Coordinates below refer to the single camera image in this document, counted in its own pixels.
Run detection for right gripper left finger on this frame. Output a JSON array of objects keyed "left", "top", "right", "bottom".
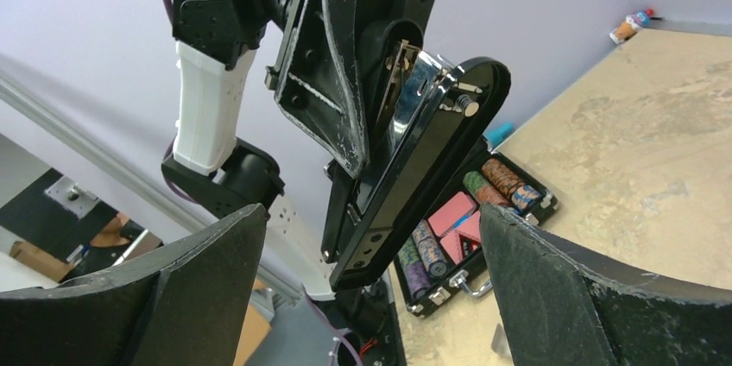
[{"left": 1, "top": 205, "right": 268, "bottom": 365}]

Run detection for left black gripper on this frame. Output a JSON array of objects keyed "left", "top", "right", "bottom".
[{"left": 268, "top": 0, "right": 435, "bottom": 180}]

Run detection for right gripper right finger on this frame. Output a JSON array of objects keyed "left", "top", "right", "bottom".
[{"left": 479, "top": 205, "right": 731, "bottom": 365}]

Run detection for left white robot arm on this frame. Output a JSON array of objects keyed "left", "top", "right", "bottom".
[{"left": 161, "top": 0, "right": 435, "bottom": 365}]

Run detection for black poker chip case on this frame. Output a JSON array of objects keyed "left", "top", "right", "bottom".
[{"left": 394, "top": 151, "right": 558, "bottom": 317}]

